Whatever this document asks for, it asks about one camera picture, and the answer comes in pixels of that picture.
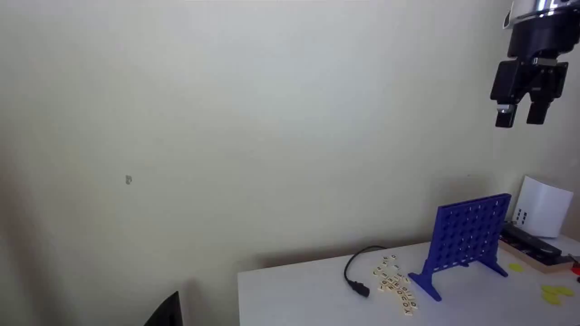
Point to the yellow round chip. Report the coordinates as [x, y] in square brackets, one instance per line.
[547, 288]
[515, 267]
[566, 292]
[551, 299]

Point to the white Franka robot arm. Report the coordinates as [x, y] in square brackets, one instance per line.
[544, 6]

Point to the cream letter tiles pile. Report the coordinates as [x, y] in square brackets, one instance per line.
[395, 283]

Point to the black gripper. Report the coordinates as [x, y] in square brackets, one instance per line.
[540, 39]

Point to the white perforated speaker box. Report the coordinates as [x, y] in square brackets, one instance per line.
[546, 209]

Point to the blue gameboard with holes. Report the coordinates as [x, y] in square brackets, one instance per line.
[464, 232]

